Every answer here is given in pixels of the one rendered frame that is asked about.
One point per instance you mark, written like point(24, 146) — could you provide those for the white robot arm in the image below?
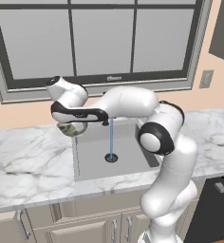
point(171, 177)

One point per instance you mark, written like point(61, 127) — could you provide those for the black sink drain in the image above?
point(111, 157)

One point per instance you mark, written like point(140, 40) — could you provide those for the grey sink basin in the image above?
point(91, 158)

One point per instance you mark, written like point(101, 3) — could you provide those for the beige sink front panel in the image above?
point(98, 204)

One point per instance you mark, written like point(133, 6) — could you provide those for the blue water stream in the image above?
point(111, 139)

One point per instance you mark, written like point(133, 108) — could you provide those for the grey window latch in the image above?
point(114, 78)

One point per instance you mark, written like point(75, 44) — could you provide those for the grey framed window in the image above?
point(101, 38)

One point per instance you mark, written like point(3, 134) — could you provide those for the beige cupboard door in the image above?
point(4, 229)
point(139, 229)
point(79, 232)

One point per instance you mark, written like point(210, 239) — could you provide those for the black dishwasher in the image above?
point(209, 218)

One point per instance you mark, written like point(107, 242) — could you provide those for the grey wall outlet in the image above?
point(206, 79)

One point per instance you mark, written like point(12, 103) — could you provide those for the dark grey wall cupboard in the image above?
point(223, 28)

